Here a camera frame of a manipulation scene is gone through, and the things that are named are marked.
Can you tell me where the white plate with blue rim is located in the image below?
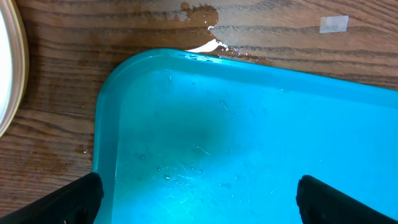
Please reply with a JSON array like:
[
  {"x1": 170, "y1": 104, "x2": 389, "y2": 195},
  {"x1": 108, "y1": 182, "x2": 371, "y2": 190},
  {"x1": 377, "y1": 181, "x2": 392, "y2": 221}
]
[{"x1": 1, "y1": 0, "x2": 29, "y2": 134}]

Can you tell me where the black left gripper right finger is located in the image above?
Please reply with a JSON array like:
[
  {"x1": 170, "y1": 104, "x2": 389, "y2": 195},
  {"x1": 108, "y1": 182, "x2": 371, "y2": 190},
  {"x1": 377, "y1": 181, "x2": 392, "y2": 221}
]
[{"x1": 296, "y1": 175, "x2": 397, "y2": 224}]

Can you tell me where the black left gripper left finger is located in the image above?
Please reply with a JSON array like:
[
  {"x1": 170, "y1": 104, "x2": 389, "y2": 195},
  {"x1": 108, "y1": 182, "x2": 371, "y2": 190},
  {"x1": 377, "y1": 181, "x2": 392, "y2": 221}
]
[{"x1": 1, "y1": 172, "x2": 104, "y2": 224}]

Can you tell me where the clear tape piece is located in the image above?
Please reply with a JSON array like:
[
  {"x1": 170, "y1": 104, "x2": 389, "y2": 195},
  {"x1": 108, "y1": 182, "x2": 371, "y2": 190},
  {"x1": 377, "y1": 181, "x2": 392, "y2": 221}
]
[{"x1": 320, "y1": 16, "x2": 349, "y2": 34}]

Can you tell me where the teal plastic tray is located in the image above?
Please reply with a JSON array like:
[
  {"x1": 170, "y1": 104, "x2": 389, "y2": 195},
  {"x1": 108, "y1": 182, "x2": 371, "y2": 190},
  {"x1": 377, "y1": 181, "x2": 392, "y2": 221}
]
[{"x1": 93, "y1": 49, "x2": 397, "y2": 223}]

